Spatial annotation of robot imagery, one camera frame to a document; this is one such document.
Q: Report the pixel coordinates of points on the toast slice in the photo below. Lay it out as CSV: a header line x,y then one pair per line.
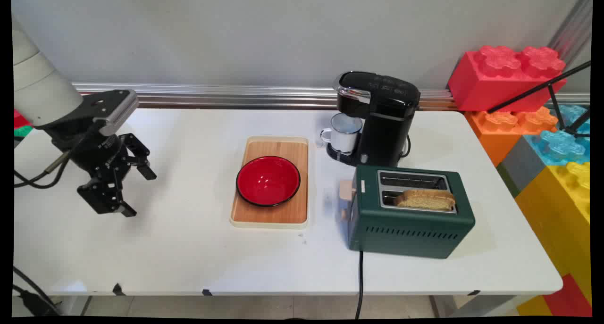
x,y
424,200

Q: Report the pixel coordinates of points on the aluminium wall rail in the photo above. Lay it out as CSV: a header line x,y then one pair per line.
x,y
236,96

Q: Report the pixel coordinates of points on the flat red toy block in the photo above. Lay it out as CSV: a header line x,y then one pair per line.
x,y
571,300

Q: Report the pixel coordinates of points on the aluminium upright profile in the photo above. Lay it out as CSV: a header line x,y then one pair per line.
x,y
573,27

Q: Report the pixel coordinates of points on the big red toy block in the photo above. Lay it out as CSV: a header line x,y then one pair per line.
x,y
495,86

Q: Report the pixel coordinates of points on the wooden tray with cream rim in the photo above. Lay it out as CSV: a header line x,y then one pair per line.
x,y
283,215

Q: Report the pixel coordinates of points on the small red toy block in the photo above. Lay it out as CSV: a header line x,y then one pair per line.
x,y
20,120

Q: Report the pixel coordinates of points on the beige toaster lever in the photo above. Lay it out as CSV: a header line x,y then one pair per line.
x,y
346,190

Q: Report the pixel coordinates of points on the black coffee machine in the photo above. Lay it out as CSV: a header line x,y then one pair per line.
x,y
382,135

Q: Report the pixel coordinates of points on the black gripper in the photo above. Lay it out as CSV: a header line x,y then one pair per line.
x,y
92,149

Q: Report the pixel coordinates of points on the big yellow toy block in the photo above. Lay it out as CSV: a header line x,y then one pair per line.
x,y
561,220

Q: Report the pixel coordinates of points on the big grey toy block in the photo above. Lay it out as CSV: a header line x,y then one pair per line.
x,y
521,166

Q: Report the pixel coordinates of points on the big orange toy block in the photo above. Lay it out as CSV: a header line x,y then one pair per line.
x,y
495,135

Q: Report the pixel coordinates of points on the green two-slot toaster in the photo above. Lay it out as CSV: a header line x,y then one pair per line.
x,y
406,239

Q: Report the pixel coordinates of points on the small green toy block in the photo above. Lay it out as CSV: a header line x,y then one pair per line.
x,y
22,131

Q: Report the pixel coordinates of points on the black tripod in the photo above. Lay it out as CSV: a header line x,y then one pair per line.
x,y
538,89

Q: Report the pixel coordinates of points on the white enamel mug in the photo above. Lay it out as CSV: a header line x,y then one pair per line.
x,y
347,137

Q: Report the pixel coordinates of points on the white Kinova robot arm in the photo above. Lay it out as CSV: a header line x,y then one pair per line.
x,y
42,88

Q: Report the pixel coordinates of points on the big blue toy block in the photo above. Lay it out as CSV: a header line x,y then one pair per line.
x,y
561,147

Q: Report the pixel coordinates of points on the red bowl with black rim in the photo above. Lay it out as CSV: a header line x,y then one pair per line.
x,y
268,180

